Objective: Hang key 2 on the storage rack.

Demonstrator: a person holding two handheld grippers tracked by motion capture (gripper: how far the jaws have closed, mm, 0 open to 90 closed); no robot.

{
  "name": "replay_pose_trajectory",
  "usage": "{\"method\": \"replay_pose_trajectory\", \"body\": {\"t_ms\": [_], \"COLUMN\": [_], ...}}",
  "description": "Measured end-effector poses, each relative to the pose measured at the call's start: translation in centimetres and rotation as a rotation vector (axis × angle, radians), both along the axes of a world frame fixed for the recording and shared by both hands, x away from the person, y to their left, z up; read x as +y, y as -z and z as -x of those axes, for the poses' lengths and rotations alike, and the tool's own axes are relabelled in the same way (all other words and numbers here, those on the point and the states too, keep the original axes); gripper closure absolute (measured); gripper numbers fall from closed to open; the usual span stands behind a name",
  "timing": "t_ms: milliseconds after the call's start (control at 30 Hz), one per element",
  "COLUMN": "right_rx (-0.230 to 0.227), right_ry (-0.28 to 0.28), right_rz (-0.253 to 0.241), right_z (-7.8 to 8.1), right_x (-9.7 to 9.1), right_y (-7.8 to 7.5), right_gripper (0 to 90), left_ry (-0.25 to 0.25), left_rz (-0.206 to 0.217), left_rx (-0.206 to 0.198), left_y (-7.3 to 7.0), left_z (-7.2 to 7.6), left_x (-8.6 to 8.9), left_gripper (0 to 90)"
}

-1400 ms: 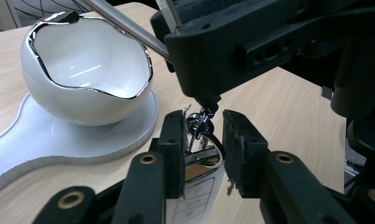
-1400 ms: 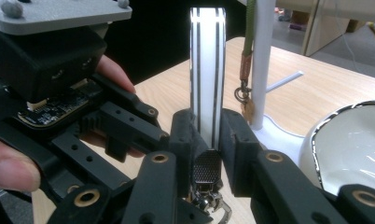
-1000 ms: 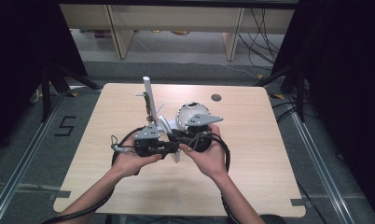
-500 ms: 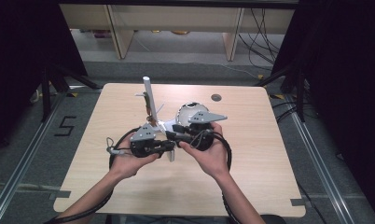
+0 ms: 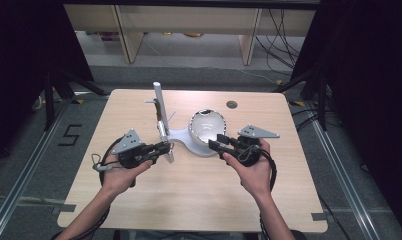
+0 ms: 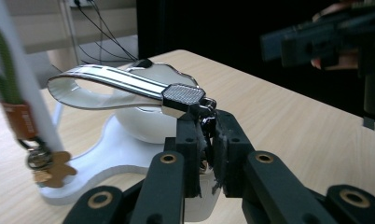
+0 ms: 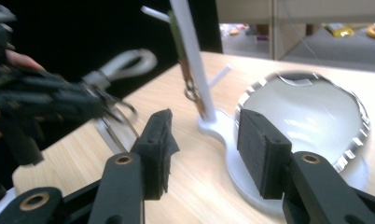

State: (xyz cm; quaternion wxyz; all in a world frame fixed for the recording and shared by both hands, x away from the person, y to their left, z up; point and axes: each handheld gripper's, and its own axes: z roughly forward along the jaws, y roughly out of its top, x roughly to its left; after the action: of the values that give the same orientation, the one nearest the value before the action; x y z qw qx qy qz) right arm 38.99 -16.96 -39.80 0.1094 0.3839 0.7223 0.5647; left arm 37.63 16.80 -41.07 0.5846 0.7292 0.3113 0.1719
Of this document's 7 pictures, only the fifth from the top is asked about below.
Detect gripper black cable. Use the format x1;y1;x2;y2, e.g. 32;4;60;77
258;149;279;240
51;137;124;240

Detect bundle of black cables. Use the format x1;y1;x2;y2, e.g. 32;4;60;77
254;8;307;76

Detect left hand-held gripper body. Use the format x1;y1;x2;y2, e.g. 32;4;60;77
110;128;157;170

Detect light wooden desk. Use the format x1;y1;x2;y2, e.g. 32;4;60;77
62;3;318;66

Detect keys with dark strap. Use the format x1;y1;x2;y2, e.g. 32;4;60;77
154;98;164;123

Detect aluminium floor rail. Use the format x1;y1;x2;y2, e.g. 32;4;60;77
0;99;73;240
309;116;381;240

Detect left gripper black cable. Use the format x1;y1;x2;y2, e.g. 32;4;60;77
51;137;124;240

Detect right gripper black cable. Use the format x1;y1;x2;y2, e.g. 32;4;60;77
258;149;279;240

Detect white floor cable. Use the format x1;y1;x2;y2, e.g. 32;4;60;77
218;65;278;85

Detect dark curtain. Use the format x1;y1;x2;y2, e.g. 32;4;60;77
0;0;95;168
290;0;402;239

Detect black tripod stand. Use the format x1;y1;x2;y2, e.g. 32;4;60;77
271;68;332;132
42;68;111;132

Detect white key stand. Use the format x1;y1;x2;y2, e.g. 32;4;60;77
144;81;229;158

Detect person's left hand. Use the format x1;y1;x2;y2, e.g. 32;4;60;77
100;159;154;198

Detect person's right hand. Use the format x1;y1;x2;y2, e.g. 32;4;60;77
222;138;274;200

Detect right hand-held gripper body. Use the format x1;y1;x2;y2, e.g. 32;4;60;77
228;124;281;168

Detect white bowl with silver rim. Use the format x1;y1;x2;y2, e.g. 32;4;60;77
187;108;228;148

